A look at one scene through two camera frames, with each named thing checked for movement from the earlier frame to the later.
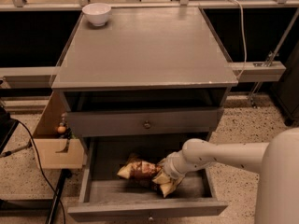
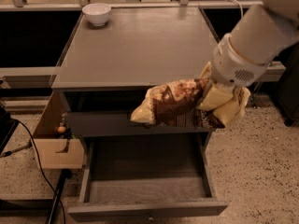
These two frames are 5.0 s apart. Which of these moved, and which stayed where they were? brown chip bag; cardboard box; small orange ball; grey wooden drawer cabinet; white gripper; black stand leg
Moved: white gripper; brown chip bag
Stayed: small orange ball; cardboard box; grey wooden drawer cabinet; black stand leg
